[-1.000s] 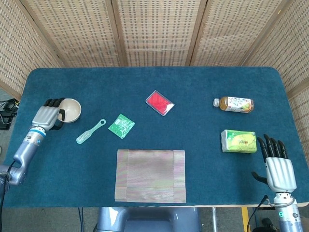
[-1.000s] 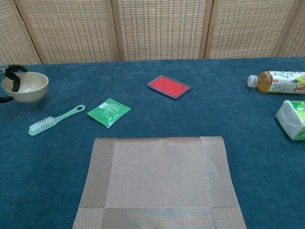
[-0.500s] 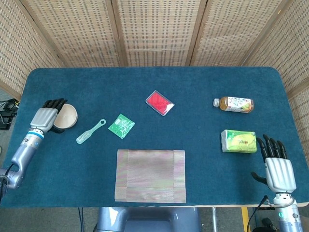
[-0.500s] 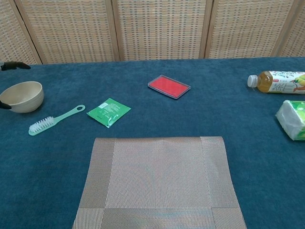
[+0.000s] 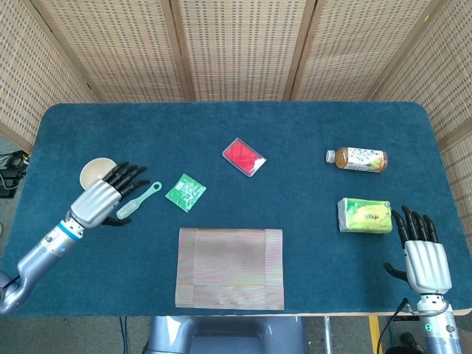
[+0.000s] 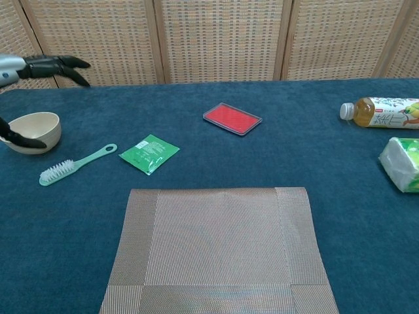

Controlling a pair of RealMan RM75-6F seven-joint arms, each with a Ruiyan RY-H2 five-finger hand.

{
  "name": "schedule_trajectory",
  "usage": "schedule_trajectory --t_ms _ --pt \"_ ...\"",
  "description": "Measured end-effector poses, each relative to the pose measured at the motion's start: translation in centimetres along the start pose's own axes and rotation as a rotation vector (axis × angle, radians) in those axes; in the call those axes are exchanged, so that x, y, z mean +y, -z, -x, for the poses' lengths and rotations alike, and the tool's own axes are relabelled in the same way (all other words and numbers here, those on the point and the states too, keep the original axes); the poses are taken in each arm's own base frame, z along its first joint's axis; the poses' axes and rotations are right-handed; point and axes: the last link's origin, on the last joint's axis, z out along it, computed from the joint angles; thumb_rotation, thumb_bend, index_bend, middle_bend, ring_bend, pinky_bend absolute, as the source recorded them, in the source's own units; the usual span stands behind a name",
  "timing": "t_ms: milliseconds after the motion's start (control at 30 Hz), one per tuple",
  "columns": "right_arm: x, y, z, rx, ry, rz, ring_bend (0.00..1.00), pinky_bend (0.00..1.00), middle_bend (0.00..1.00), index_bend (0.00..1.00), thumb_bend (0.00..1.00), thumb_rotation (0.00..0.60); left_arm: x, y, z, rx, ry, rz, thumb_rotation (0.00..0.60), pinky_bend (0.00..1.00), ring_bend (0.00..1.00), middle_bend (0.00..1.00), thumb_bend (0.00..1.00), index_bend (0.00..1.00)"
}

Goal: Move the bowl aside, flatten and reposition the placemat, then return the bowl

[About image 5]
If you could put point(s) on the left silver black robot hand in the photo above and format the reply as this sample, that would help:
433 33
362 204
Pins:
94 204

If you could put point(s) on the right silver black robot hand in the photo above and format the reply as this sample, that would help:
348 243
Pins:
427 265

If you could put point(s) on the light brown bowl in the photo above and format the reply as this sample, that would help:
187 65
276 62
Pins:
92 171

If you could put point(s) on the brown woven placemat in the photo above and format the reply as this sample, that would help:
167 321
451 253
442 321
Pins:
228 265

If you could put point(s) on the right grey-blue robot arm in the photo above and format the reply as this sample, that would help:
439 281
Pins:
440 328

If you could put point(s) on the dark teal cloth-covered table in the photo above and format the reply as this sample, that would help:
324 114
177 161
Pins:
221 121

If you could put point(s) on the mint green brush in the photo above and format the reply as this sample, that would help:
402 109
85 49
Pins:
129 208

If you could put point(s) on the green yellow tissue pack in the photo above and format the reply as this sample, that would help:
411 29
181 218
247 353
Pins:
365 215

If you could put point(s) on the green sachet packet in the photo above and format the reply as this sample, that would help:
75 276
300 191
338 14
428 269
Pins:
185 192

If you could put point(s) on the metal table leg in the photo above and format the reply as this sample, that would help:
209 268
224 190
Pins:
327 333

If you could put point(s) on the tea bottle with label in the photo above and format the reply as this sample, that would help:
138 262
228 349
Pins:
359 159

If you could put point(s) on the red ink pad case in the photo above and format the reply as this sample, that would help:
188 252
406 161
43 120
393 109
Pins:
243 156

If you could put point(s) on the grey-blue robot torso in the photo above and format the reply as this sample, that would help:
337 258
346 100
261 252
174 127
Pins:
221 332

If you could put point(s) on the woven bamboo folding screen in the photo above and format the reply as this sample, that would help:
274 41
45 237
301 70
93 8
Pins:
239 48

